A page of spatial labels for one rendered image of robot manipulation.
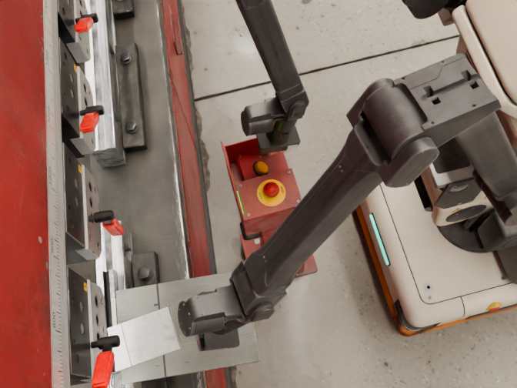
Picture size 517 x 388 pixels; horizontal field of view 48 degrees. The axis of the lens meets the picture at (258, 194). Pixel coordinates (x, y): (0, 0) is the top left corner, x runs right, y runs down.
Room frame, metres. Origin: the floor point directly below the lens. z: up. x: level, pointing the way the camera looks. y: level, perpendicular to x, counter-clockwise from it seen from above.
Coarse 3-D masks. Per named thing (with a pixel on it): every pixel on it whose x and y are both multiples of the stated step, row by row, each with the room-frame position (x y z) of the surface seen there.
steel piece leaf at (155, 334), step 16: (128, 320) 0.22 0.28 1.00; (144, 320) 0.21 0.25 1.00; (160, 320) 0.21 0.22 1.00; (128, 336) 0.19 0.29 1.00; (144, 336) 0.18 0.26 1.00; (160, 336) 0.18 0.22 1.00; (176, 336) 0.17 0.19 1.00; (128, 352) 0.16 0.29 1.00; (144, 352) 0.15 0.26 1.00; (160, 352) 0.15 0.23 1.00
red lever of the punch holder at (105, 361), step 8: (112, 336) 0.15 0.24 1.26; (96, 344) 0.14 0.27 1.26; (104, 344) 0.14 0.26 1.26; (112, 344) 0.14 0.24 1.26; (104, 352) 0.12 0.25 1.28; (112, 352) 0.12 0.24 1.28; (96, 360) 0.11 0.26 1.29; (104, 360) 0.11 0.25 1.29; (112, 360) 0.11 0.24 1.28; (96, 368) 0.10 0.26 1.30; (104, 368) 0.10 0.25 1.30; (96, 376) 0.09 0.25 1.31; (104, 376) 0.09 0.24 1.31; (96, 384) 0.08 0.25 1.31; (104, 384) 0.08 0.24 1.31
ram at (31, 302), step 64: (0, 0) 0.54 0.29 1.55; (0, 64) 0.44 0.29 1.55; (0, 128) 0.36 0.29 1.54; (0, 192) 0.27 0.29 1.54; (0, 256) 0.20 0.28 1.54; (64, 256) 0.25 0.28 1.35; (0, 320) 0.13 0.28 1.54; (64, 320) 0.16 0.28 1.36; (0, 384) 0.07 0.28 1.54; (64, 384) 0.08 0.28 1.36
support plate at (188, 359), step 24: (144, 288) 0.28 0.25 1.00; (168, 288) 0.27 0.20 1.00; (192, 288) 0.26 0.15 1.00; (120, 312) 0.24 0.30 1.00; (144, 312) 0.23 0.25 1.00; (192, 336) 0.17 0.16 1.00; (240, 336) 0.16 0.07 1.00; (168, 360) 0.13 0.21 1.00; (192, 360) 0.13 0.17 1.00; (216, 360) 0.12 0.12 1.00; (240, 360) 0.11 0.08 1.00
